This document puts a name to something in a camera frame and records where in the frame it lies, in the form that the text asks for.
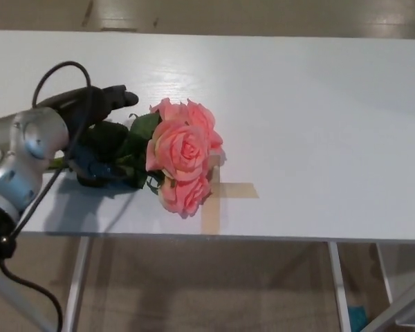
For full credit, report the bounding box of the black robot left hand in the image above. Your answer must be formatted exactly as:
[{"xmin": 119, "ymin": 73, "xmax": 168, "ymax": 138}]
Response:
[{"xmin": 37, "ymin": 84, "xmax": 140, "ymax": 190}]

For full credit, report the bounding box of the pink artificial rose bouquet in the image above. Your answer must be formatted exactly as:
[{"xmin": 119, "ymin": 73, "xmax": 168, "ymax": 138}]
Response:
[{"xmin": 48, "ymin": 98, "xmax": 226, "ymax": 219}]

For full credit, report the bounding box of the long beige tape strip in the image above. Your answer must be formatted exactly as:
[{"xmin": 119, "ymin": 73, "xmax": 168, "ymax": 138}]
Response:
[{"xmin": 201, "ymin": 165, "xmax": 223, "ymax": 234}]

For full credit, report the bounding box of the short beige tape strip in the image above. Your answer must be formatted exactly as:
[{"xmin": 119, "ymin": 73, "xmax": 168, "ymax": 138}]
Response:
[{"xmin": 216, "ymin": 182, "xmax": 260, "ymax": 199}]

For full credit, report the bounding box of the white table leg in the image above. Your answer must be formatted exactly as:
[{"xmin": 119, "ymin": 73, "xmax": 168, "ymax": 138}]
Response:
[
  {"xmin": 327, "ymin": 241, "xmax": 351, "ymax": 332},
  {"xmin": 62, "ymin": 237, "xmax": 91, "ymax": 332},
  {"xmin": 376, "ymin": 243, "xmax": 395, "ymax": 306}
]

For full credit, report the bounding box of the teal object on floor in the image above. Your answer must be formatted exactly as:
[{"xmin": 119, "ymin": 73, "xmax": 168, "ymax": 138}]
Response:
[{"xmin": 349, "ymin": 305, "xmax": 369, "ymax": 332}]

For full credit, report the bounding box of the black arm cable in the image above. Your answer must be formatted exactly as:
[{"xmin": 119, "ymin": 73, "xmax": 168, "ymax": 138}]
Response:
[{"xmin": 0, "ymin": 61, "xmax": 93, "ymax": 332}]

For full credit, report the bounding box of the grey metal stand frame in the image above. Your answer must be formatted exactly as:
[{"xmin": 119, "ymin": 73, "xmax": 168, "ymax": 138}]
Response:
[
  {"xmin": 365, "ymin": 273, "xmax": 415, "ymax": 332},
  {"xmin": 0, "ymin": 268, "xmax": 53, "ymax": 332}
]

